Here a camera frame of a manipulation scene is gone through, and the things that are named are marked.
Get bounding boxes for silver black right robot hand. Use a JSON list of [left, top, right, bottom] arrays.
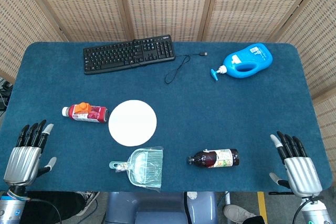
[[269, 131, 323, 198]]

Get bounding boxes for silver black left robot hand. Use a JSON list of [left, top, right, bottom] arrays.
[[3, 119, 57, 187]]

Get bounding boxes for orange plastic block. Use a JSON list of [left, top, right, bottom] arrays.
[[74, 102, 92, 115]]

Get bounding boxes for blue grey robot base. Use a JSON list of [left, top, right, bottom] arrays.
[[104, 191, 218, 224]]

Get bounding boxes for red juice bottle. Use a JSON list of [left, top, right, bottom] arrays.
[[61, 104, 110, 124]]

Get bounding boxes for dark brown labelled bottle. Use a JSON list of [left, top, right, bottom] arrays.
[[187, 148, 240, 169]]

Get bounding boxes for white round plate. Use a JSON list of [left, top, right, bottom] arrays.
[[108, 99, 158, 147]]

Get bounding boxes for blue detergent jug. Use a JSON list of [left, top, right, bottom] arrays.
[[210, 43, 274, 81]]

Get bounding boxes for black trousers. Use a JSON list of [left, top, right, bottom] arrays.
[[20, 191, 88, 224]]

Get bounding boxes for white shoe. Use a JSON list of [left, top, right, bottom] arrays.
[[223, 205, 257, 224]]

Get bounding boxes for black white sneaker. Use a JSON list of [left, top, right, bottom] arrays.
[[76, 191, 101, 217]]

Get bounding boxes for blue table cloth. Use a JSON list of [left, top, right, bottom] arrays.
[[0, 41, 333, 194]]

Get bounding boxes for green dustpan in plastic wrap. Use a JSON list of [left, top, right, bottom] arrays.
[[109, 146, 164, 189]]

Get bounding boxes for black computer keyboard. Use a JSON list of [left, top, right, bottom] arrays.
[[83, 35, 176, 76]]

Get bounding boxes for woven folding screen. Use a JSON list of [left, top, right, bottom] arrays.
[[0, 0, 336, 224]]

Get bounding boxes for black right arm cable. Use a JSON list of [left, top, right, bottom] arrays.
[[292, 198, 324, 224]]

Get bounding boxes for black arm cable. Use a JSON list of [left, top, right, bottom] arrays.
[[292, 198, 324, 224], [25, 197, 62, 224]]

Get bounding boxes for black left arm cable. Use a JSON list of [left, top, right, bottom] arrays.
[[25, 197, 62, 224]]

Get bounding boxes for black keyboard usb cable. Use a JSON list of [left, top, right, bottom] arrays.
[[128, 51, 209, 85]]

